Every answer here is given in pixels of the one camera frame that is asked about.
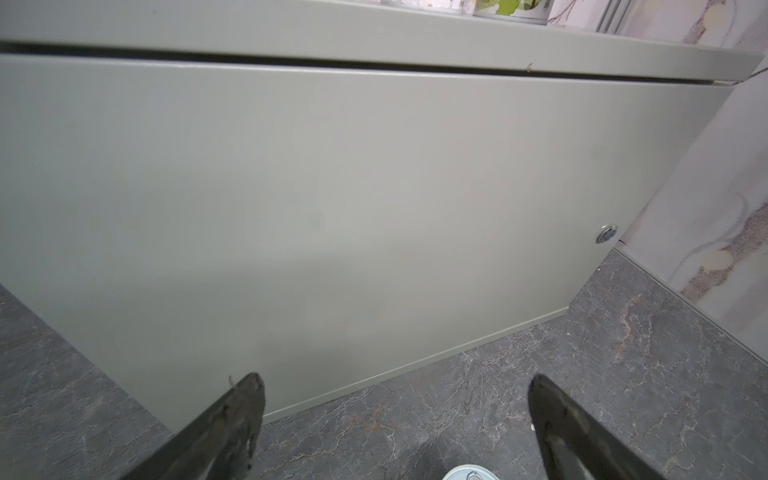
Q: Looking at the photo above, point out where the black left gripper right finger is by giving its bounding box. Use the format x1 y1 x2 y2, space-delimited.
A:
527 374 662 480

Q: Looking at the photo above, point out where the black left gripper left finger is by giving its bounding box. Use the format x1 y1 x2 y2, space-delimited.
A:
123 372 266 479

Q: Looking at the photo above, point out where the white lid can green label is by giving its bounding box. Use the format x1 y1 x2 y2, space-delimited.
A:
473 0 553 25

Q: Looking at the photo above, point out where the white lid can blue label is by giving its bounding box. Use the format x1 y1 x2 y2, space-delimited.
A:
442 464 499 480

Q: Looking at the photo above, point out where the round cabinet key lock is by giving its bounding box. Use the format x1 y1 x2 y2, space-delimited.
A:
595 224 618 244

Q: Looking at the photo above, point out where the grey metal cabinet box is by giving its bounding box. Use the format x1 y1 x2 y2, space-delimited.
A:
1 1 762 430

